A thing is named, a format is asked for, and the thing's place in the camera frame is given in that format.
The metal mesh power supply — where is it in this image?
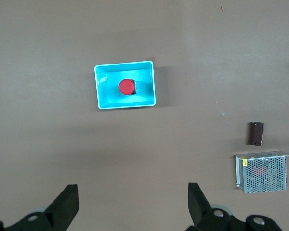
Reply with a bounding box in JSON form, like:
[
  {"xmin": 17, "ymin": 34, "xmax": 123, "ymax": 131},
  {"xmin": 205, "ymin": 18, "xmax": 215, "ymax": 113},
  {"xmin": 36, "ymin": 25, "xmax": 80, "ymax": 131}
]
[{"xmin": 234, "ymin": 150, "xmax": 289, "ymax": 194}]

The dark brown cylinder capacitor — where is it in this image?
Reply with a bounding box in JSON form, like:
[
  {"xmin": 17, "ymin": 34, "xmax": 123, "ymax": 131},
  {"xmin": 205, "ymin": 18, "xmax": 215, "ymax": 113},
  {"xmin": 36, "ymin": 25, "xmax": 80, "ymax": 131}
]
[{"xmin": 247, "ymin": 121, "xmax": 265, "ymax": 147}]

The red push button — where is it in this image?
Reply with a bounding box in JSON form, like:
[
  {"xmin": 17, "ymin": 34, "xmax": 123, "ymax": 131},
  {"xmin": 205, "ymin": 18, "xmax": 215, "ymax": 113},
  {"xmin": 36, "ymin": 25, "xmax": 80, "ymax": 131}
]
[{"xmin": 118, "ymin": 78, "xmax": 137, "ymax": 96}]

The cyan plastic box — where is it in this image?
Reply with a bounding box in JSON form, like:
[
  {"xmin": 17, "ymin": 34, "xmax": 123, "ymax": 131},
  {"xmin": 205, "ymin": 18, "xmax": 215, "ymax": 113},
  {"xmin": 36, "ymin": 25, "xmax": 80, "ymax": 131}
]
[{"xmin": 93, "ymin": 60, "xmax": 158, "ymax": 111}]

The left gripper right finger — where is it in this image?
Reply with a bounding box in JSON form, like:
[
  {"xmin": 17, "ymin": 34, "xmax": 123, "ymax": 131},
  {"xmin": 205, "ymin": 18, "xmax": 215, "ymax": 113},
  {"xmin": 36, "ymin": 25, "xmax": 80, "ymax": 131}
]
[{"xmin": 185, "ymin": 182, "xmax": 284, "ymax": 231}]

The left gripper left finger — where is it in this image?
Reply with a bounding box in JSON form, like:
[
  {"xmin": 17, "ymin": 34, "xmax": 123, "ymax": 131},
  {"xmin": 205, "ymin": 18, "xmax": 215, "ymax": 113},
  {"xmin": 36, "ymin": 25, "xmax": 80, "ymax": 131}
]
[{"xmin": 0, "ymin": 184, "xmax": 80, "ymax": 231}]

